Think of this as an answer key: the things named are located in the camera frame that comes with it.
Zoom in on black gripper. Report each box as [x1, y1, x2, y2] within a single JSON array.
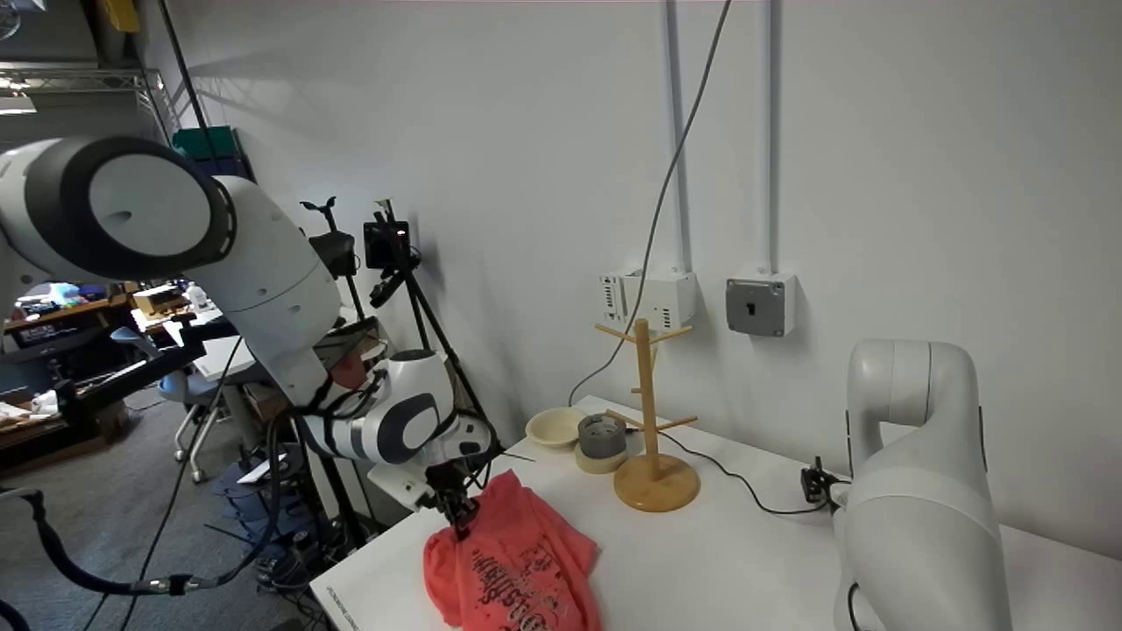
[[419, 453, 494, 543]]

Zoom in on orange printed cloth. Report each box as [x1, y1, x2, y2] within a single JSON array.
[[421, 469, 607, 631]]

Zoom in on cream bowl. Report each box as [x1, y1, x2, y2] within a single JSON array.
[[524, 401, 585, 453]]

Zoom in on wooden mug tree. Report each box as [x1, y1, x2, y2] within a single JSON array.
[[593, 315, 706, 514]]

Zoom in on white vented socket box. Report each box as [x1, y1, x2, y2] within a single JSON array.
[[599, 271, 649, 336]]

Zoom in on office chair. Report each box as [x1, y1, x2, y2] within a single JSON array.
[[170, 328, 275, 483]]

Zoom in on white plain electrical box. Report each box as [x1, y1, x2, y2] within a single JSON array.
[[637, 271, 703, 333]]

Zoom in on small black device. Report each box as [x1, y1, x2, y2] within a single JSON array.
[[800, 454, 849, 514]]

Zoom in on grey junction box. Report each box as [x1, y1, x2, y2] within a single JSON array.
[[724, 273, 800, 338]]

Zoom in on green storage bins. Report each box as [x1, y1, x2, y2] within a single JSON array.
[[170, 121, 257, 182]]

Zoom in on wooden workbench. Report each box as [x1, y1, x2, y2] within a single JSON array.
[[0, 289, 135, 342]]

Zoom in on thin black table cable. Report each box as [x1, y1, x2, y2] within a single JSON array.
[[660, 424, 822, 523]]

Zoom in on black camera on tripod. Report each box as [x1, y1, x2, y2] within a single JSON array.
[[361, 198, 509, 454]]

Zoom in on grey hanging cable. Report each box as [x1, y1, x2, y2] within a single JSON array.
[[564, 0, 738, 410]]

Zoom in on white wall conduit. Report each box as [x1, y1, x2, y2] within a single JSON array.
[[660, 0, 698, 275], [760, 0, 787, 281]]

